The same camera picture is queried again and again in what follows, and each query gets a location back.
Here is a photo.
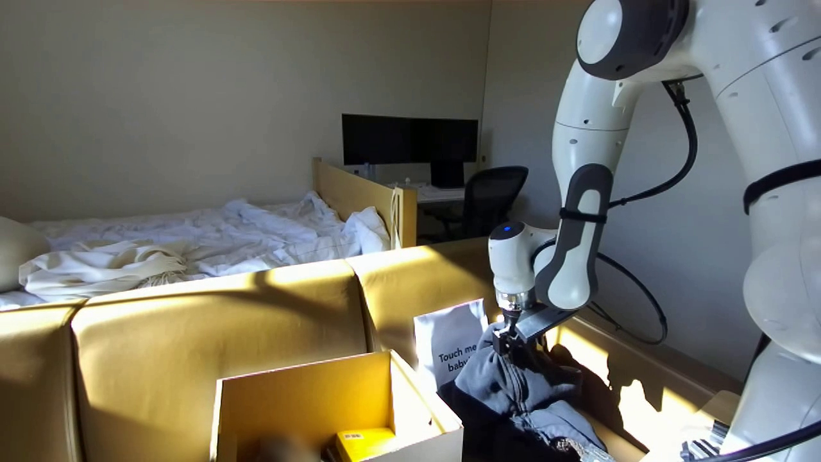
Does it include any brown lumpy item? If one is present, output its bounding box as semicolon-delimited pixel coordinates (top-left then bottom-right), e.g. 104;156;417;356
255;432;324;462

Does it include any white desk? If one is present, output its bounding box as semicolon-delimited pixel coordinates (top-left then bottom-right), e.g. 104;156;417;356
347;160;469;207

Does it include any black jersey with white trim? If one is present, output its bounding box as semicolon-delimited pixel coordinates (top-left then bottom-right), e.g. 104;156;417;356
442;329;621;462

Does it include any black computer monitor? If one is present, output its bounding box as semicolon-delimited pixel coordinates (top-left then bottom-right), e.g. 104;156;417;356
341;114;482;191

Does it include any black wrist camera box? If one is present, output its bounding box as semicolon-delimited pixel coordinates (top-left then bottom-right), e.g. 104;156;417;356
511;302;577;347

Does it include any beige pillow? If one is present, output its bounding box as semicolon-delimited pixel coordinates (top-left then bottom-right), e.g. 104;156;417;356
0;214;54;295

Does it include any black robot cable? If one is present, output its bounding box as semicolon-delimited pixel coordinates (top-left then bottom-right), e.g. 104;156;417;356
528;78;821;462

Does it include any long low cardboard panel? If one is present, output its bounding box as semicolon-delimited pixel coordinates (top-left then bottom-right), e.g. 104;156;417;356
541;307;743;462

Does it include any crumpled white bed sheet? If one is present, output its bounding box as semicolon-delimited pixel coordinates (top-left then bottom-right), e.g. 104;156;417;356
16;191;392;306

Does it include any wooden bed footboard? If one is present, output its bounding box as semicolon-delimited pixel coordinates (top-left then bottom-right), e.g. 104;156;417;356
311;156;421;252

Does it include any black office chair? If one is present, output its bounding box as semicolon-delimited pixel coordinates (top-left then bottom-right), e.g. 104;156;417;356
460;164;532;243

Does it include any open cardboard box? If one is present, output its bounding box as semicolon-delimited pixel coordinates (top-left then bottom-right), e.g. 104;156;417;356
207;347;468;462

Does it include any white printed paper bag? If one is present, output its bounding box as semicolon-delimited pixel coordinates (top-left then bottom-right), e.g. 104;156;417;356
412;298;492;396

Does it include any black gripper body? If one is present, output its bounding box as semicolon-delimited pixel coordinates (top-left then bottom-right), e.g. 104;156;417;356
496;292;525;342

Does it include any large cardboard panel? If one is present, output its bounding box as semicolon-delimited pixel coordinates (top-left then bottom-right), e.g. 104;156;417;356
349;236;507;361
0;300;84;462
70;259;373;462

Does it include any black white striped object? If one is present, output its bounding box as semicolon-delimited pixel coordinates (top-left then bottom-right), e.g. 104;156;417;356
679;434;729;462

